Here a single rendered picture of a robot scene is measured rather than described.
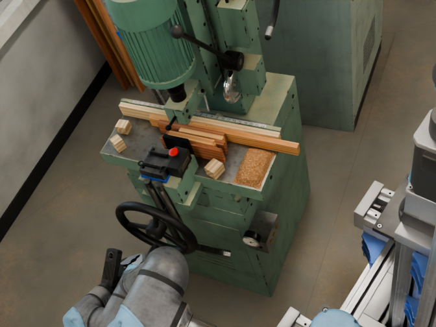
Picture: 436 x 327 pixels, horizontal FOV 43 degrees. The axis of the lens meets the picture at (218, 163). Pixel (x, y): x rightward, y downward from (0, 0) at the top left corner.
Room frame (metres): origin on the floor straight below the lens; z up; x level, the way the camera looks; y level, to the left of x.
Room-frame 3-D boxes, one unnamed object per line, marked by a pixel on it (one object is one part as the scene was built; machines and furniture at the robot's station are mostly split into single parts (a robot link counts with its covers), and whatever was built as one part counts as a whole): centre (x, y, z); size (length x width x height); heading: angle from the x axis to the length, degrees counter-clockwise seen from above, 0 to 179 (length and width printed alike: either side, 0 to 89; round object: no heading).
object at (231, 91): (1.28, -0.13, 1.02); 0.12 x 0.03 x 0.12; 141
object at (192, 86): (1.27, 0.03, 1.03); 0.14 x 0.07 x 0.09; 141
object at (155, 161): (1.09, 0.15, 0.99); 0.13 x 0.11 x 0.06; 51
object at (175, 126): (1.23, 0.05, 0.92); 0.25 x 0.02 x 0.05; 51
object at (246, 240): (0.93, -0.03, 0.65); 0.06 x 0.04 x 0.08; 51
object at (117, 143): (1.30, 0.30, 0.92); 0.04 x 0.03 x 0.05; 23
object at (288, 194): (1.35, -0.03, 0.35); 0.58 x 0.45 x 0.71; 141
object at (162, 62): (1.25, 0.05, 1.35); 0.18 x 0.18 x 0.31
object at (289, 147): (1.18, -0.04, 0.92); 0.54 x 0.02 x 0.04; 51
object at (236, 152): (1.16, 0.10, 0.87); 0.61 x 0.30 x 0.06; 51
